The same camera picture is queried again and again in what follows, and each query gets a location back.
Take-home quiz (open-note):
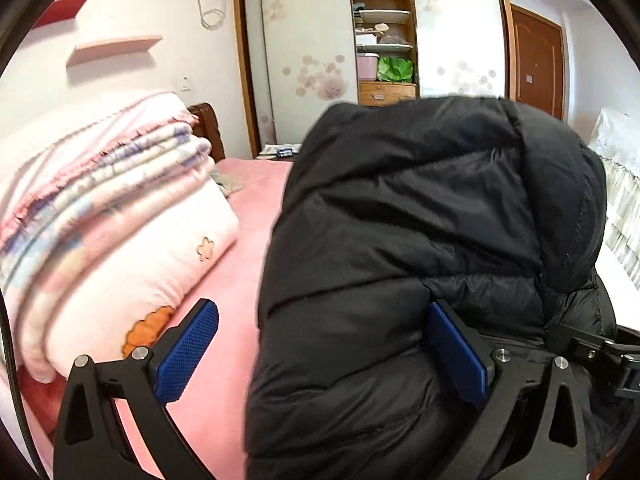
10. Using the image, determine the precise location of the white wall cable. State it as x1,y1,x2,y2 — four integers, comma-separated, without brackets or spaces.
192,0,228,28

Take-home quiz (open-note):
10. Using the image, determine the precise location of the folded pink patterned quilt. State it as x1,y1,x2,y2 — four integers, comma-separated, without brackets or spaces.
0,90,216,286

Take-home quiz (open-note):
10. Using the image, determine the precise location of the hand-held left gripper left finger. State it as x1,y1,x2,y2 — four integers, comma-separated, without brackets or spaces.
52,299,220,480

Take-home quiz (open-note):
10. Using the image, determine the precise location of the pink bed sheet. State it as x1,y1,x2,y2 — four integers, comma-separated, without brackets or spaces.
30,157,296,480

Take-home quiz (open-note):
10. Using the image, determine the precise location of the stack of folded pink quilts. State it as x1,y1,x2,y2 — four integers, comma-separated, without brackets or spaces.
0,175,241,383

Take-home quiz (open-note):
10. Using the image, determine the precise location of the black cable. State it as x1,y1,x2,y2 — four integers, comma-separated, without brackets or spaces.
0,295,31,480

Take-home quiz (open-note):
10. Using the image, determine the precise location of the red wall shelf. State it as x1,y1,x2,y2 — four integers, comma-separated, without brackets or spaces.
32,0,90,28

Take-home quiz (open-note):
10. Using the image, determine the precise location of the pink storage box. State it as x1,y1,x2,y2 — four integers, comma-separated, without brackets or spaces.
357,52,378,82

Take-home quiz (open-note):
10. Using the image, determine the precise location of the wooden wardrobe with floral doors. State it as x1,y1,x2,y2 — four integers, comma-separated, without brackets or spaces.
232,0,516,158

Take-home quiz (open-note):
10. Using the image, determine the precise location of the green bag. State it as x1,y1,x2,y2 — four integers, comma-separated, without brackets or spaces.
377,56,415,82

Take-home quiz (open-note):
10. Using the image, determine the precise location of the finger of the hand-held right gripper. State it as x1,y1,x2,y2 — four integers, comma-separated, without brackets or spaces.
547,327,640,396

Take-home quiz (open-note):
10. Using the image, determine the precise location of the wooden headboard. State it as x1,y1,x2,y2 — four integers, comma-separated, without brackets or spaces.
189,102,228,162

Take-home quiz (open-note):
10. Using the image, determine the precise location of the pink wall shelf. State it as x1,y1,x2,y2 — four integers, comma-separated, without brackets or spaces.
67,35,163,65

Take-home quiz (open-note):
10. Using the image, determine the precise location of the black puffer jacket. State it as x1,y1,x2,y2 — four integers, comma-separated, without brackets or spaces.
245,96,626,480

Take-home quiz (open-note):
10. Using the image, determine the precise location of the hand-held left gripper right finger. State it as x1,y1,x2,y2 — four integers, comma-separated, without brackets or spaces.
427,301,588,480

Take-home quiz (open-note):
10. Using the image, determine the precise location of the grey cloth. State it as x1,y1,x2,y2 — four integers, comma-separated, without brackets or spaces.
210,170,244,196

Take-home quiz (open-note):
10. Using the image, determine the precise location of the bedside table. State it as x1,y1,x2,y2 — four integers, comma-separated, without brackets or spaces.
257,142,303,162

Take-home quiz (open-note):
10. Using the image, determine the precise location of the brown wooden door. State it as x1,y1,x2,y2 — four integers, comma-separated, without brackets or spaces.
510,4,566,120

